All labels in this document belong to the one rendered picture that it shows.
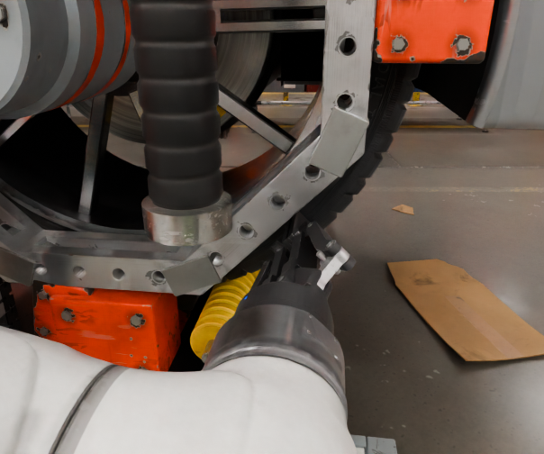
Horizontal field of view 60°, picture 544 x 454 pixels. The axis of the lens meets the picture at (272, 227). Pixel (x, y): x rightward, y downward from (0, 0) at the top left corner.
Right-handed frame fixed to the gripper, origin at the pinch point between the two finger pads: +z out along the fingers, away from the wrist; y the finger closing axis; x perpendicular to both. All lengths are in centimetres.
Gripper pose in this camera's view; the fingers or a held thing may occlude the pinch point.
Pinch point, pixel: (299, 234)
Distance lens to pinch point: 50.8
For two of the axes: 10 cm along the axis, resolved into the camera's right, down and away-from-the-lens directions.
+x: -7.0, -6.9, -2.0
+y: 7.0, -6.2, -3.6
